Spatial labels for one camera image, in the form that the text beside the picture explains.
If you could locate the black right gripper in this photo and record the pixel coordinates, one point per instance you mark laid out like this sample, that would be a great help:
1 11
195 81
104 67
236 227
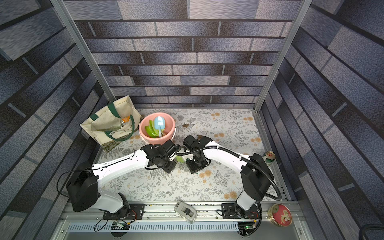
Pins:
197 165

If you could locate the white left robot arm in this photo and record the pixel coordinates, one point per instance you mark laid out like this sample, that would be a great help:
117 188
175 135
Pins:
85 186

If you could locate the cream canvas tote bag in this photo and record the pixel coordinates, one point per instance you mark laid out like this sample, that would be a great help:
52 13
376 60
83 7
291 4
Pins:
113 124

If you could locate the green trowel yellow blue handle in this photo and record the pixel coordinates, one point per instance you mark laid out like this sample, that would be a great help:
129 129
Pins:
149 132

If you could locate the blue trowel with soil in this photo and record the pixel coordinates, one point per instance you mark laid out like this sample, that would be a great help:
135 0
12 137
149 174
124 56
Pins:
160 124

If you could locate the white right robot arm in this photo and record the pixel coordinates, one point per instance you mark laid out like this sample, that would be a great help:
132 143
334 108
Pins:
257 180

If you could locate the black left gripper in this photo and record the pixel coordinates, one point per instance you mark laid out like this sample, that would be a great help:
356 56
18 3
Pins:
170 170

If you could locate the green shovel brown handle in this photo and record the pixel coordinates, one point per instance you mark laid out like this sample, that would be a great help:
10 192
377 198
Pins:
153 129

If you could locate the pink plastic bucket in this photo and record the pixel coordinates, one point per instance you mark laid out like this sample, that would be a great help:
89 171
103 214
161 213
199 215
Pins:
168 133

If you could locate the green hand rake wooden handle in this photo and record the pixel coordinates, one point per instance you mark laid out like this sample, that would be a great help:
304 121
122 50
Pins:
180 159

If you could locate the round red gold tin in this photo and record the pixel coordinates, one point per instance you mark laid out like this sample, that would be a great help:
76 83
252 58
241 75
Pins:
280 215

